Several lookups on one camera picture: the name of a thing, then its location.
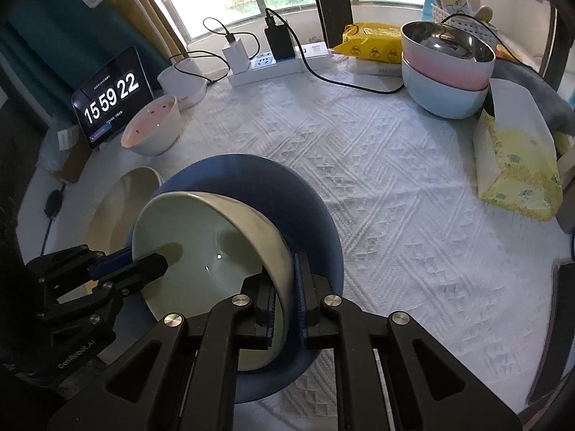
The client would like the grey cloth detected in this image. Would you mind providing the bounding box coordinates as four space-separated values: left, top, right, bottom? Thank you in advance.
489 58 575 138

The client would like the black charger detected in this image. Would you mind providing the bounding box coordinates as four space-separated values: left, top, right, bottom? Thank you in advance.
264 8 295 60

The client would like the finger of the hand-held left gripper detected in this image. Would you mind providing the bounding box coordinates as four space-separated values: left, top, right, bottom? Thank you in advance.
27 245 134 286
38 254 169 330

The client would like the white packet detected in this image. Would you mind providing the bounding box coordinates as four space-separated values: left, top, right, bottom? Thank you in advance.
348 59 403 76

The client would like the tablet showing clock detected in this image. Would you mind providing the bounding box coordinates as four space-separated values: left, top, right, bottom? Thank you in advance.
71 46 153 150

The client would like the teal curtain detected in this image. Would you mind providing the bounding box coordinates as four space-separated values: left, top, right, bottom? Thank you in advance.
0 0 169 113

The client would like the black round puck with cable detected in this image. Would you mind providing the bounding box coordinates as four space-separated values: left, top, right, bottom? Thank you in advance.
40 182 68 256

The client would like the white plastic basket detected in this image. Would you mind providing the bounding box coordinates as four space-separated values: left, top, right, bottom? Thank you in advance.
422 2 510 61

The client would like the white charger with cable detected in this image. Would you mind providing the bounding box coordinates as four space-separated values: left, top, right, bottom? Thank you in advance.
170 17 262 85

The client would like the black round pad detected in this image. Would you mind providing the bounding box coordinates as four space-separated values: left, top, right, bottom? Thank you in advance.
43 189 64 219

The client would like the cream plate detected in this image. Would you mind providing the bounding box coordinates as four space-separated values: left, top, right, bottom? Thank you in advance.
56 167 163 306

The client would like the cream bowl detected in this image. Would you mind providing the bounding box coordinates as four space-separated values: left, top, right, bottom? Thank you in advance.
132 191 290 372

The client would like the pink steel bowl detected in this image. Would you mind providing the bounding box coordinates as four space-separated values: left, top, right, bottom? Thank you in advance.
400 21 496 91

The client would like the cardboard box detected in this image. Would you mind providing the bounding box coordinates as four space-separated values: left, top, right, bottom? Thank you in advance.
47 144 97 185

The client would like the yellow curtain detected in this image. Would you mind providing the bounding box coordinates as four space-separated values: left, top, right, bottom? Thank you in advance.
101 0 187 61

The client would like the yellow tissue packet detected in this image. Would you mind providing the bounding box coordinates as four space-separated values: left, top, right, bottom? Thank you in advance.
474 78 564 222

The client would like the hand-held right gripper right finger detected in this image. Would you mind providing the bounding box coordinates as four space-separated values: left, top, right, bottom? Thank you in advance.
294 251 524 431

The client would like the white desk lamp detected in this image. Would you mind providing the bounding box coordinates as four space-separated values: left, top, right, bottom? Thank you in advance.
82 0 207 108

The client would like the small white box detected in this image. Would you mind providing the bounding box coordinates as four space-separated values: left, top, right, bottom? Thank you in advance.
57 126 82 151

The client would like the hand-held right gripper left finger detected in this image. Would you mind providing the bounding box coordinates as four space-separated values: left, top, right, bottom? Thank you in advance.
47 274 288 431

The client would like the white bowl pink inside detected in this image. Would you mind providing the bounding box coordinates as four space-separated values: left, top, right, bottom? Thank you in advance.
121 95 183 157

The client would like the yellow wipes packet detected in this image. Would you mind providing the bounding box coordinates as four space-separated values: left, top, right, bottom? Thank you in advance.
341 23 403 64

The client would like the white power strip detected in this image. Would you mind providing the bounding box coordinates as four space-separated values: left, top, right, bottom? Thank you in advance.
227 41 331 88

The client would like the light blue bowl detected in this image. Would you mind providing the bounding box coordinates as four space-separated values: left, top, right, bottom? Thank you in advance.
401 56 489 120

